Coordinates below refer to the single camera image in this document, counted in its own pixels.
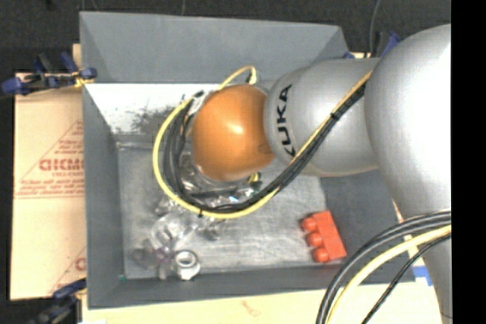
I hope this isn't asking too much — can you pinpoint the clear glass cup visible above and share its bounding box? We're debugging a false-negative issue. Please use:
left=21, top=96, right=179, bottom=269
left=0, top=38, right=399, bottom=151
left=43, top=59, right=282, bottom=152
left=149, top=211, right=200, bottom=252

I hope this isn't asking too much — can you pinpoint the grey metal bin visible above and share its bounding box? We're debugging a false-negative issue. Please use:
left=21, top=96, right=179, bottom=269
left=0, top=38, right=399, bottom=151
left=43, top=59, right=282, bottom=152
left=78, top=11, right=415, bottom=309

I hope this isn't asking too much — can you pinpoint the clear glass jar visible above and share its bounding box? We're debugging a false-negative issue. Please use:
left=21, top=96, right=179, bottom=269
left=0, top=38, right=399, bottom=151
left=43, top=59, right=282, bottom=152
left=173, top=249, right=201, bottom=282

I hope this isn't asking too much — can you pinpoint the clear glass thing purple tint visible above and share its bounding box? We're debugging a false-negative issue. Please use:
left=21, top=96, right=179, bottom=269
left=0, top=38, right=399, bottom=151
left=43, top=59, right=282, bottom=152
left=131, top=245, right=174, bottom=272

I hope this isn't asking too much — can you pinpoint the orange-red studded toy block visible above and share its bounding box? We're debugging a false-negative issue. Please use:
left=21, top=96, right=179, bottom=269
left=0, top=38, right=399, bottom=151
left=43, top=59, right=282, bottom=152
left=300, top=210, right=348, bottom=264

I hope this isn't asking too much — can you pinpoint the brown cardboard board red print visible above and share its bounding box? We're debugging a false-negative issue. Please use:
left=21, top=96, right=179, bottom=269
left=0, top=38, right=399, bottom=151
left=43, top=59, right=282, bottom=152
left=8, top=73, right=88, bottom=301

